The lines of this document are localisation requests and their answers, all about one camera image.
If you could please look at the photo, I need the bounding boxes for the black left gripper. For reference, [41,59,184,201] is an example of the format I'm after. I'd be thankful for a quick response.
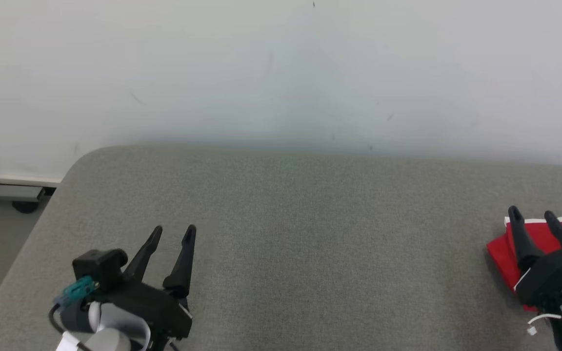
[86,224,197,342]

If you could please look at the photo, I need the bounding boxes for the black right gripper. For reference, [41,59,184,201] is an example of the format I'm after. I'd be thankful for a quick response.
[507,205,562,312]

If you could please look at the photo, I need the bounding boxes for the red shorts with white trim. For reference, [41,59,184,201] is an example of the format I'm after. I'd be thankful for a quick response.
[503,213,562,312]

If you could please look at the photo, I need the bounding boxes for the white paper label tag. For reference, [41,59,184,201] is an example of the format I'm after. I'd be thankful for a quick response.
[57,331,82,351]

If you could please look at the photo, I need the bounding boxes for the thin white wire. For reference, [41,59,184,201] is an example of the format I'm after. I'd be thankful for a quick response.
[527,278,562,344]

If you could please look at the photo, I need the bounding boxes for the teal left camera connector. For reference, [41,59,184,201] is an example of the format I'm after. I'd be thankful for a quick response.
[54,275,99,308]

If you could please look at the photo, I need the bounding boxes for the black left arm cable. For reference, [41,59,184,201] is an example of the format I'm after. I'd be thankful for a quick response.
[49,303,92,351]

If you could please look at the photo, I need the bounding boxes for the grey white low rail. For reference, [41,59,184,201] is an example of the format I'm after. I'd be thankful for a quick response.
[0,173,63,201]

